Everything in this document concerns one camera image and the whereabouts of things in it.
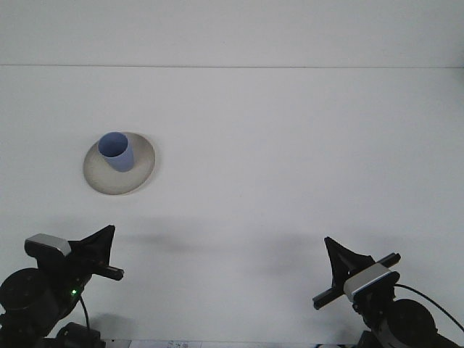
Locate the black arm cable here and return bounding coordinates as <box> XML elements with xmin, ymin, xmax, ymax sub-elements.
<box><xmin>78</xmin><ymin>294</ymin><xmax>92</xmax><ymax>331</ymax></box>
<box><xmin>392</xmin><ymin>283</ymin><xmax>464</xmax><ymax>333</ymax></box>

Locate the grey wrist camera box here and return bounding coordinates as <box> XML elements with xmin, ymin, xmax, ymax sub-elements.
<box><xmin>24</xmin><ymin>233</ymin><xmax>72</xmax><ymax>259</ymax></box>
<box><xmin>342</xmin><ymin>263</ymin><xmax>397</xmax><ymax>302</ymax></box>

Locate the pale round plate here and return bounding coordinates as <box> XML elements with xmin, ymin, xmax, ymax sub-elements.
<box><xmin>82</xmin><ymin>130</ymin><xmax>159</xmax><ymax>197</ymax></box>

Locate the pale blue cup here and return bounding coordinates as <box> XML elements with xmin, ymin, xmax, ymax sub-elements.
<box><xmin>96</xmin><ymin>130</ymin><xmax>136</xmax><ymax>173</ymax></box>

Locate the white printed paper sheet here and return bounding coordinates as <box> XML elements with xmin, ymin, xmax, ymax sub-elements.
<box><xmin>126</xmin><ymin>339</ymin><xmax>193</xmax><ymax>348</ymax></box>

